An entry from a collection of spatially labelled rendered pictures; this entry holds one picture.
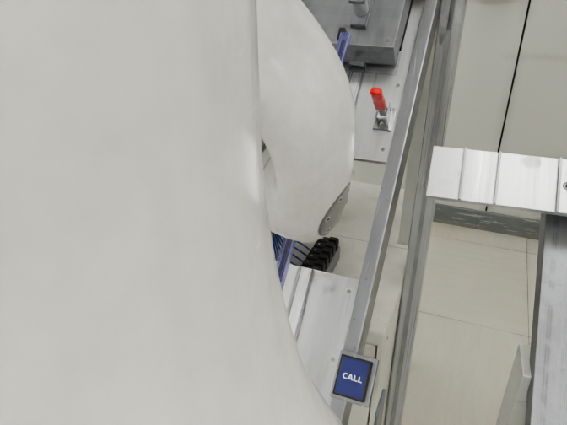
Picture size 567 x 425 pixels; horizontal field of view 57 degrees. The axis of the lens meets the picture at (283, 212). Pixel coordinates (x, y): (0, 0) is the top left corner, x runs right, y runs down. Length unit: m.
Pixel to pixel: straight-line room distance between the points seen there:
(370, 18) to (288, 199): 0.54
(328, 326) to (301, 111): 0.47
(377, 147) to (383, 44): 0.15
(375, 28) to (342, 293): 0.40
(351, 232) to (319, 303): 0.59
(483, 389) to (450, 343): 0.21
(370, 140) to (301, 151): 0.50
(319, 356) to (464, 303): 1.49
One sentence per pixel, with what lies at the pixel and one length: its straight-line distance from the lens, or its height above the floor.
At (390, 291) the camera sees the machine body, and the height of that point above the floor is 0.62.
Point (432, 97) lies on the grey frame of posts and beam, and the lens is 1.00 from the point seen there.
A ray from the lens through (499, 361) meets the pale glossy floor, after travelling 1.98.
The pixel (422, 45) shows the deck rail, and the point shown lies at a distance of 0.87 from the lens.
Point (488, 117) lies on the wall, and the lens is 2.52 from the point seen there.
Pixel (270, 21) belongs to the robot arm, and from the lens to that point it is 0.32.
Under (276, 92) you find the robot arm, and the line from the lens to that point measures 0.31.
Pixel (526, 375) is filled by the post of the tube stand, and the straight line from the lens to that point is 0.71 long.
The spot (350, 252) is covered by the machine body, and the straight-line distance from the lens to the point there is 1.24.
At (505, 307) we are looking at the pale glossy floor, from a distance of 2.23.
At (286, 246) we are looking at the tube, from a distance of 0.65.
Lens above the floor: 1.28
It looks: 28 degrees down
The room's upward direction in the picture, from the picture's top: straight up
